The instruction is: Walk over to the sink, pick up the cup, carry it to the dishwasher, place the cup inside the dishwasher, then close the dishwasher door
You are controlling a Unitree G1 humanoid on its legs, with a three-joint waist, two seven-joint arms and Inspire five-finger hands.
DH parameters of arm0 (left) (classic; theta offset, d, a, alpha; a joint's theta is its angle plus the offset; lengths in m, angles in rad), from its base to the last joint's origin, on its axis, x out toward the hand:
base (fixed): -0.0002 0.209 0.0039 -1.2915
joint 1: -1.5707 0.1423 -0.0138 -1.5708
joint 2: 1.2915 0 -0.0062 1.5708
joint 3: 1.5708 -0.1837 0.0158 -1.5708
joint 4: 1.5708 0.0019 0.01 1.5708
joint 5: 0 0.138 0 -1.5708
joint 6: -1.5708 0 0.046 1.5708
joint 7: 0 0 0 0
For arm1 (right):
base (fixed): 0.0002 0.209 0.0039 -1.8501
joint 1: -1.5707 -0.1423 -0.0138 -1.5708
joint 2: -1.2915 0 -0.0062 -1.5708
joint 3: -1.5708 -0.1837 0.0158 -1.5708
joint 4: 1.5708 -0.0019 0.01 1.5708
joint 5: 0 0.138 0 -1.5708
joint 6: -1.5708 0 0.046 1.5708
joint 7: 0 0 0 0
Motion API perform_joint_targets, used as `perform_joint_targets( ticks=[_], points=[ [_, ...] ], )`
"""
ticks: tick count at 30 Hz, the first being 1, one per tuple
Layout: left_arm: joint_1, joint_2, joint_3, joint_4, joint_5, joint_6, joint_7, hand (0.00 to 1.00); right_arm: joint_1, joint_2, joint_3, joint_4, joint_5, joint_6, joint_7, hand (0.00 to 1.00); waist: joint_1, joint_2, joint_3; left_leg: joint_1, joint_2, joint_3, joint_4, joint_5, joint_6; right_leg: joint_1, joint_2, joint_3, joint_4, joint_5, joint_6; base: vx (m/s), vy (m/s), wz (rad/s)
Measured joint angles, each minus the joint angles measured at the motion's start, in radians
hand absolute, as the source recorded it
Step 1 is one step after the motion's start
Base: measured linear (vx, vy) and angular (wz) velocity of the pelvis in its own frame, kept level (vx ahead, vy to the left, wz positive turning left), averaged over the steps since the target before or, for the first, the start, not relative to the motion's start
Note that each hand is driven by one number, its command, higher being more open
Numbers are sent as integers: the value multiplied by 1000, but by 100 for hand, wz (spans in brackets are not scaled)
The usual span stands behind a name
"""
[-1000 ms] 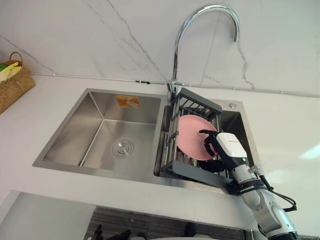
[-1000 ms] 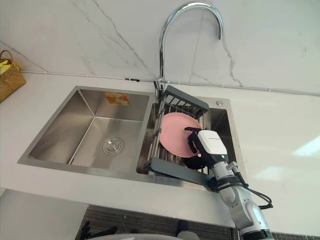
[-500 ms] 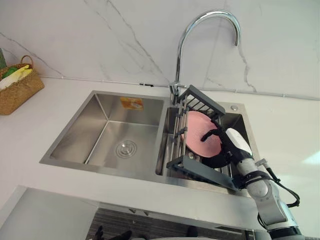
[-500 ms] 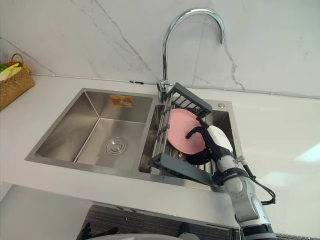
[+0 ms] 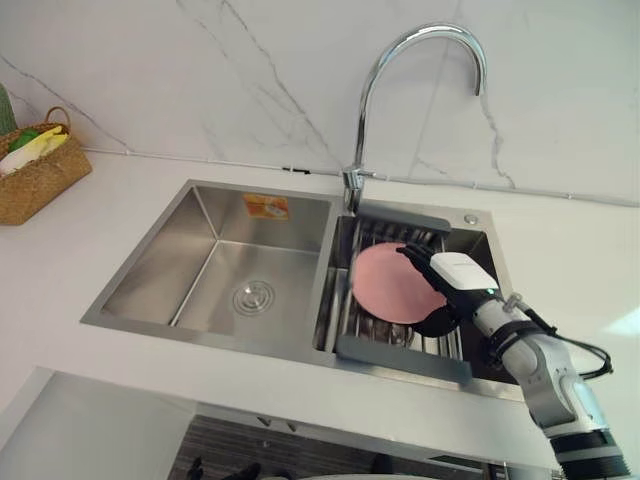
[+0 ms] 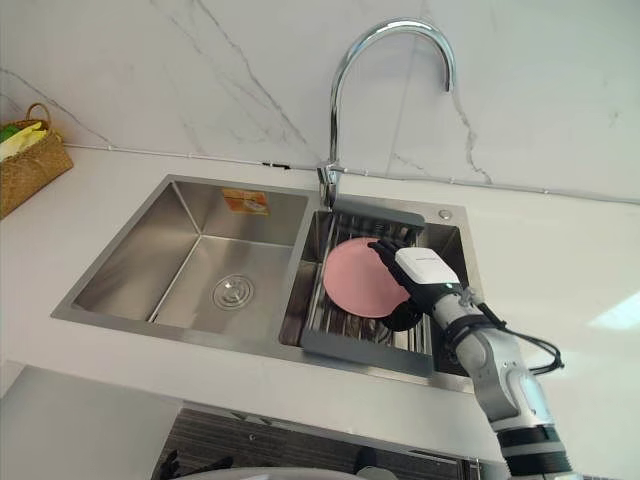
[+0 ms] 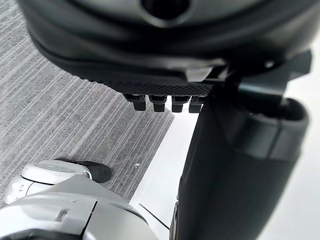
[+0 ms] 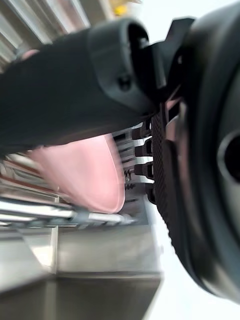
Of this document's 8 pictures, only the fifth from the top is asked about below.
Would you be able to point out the grey-framed sink drying rack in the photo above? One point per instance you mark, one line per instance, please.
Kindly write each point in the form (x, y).
(400, 357)

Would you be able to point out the orange sticker label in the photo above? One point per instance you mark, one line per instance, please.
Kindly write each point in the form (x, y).
(266, 207)

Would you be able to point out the stainless steel double sink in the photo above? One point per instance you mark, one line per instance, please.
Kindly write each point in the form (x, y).
(225, 260)

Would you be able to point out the round steel sink button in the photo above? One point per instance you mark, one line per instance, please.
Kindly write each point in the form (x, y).
(470, 219)

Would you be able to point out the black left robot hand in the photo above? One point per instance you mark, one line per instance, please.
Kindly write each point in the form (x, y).
(196, 470)

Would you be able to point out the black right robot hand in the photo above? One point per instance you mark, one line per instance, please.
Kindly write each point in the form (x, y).
(462, 272)

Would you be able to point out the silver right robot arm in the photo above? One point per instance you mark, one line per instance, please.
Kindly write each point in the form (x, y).
(550, 365)

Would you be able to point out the pink round dish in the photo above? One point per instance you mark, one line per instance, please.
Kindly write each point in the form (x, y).
(385, 285)

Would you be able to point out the white cloth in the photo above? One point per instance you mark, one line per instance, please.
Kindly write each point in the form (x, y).
(15, 160)

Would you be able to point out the green cactus-shaped object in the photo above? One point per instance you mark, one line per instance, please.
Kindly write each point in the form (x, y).
(6, 112)

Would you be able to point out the round steel sink strainer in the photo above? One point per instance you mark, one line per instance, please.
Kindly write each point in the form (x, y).
(254, 297)

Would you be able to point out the yellow cloth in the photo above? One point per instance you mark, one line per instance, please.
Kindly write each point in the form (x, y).
(52, 140)

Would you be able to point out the chrome gooseneck faucet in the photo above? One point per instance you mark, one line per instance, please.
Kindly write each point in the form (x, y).
(372, 80)

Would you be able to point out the white base cabinet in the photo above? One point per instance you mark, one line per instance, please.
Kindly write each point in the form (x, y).
(95, 425)

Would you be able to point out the dark built-in dishwasher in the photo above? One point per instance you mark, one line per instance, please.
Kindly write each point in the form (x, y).
(320, 450)

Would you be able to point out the woven wicker basket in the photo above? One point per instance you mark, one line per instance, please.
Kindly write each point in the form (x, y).
(40, 185)

